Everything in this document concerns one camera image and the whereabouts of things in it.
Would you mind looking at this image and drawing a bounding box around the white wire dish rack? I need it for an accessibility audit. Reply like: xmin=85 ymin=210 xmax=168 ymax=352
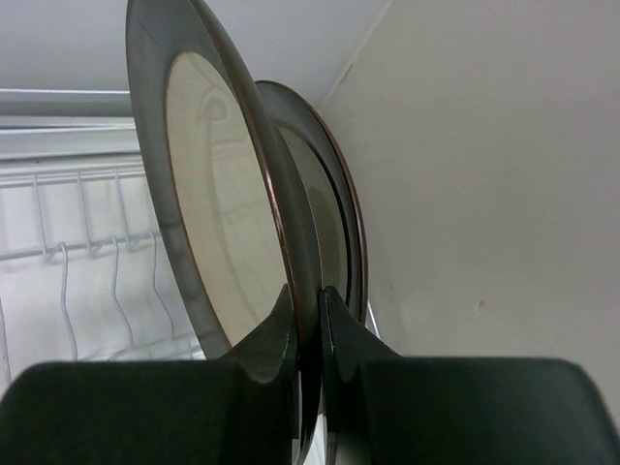
xmin=0 ymin=120 xmax=388 ymax=388

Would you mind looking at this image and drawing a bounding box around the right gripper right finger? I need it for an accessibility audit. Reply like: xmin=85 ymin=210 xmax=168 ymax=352
xmin=320 ymin=287 xmax=619 ymax=464

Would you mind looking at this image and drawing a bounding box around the grey rim plate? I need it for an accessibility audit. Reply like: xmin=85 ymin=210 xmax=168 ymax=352
xmin=125 ymin=1 xmax=322 ymax=464
xmin=256 ymin=80 xmax=368 ymax=324

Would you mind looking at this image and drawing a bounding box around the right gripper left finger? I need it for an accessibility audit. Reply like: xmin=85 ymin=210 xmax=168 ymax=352
xmin=1 ymin=290 xmax=303 ymax=464

